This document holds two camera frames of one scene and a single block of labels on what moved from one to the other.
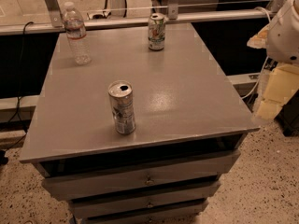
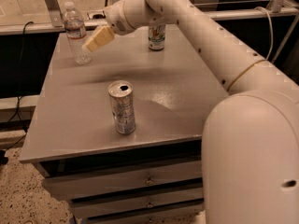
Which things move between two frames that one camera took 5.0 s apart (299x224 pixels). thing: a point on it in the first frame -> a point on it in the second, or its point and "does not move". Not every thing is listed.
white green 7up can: x=156 y=32 does not move
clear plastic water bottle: x=77 y=35 does not move
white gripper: x=285 y=36 -> x=115 y=19
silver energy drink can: x=121 y=96 does not move
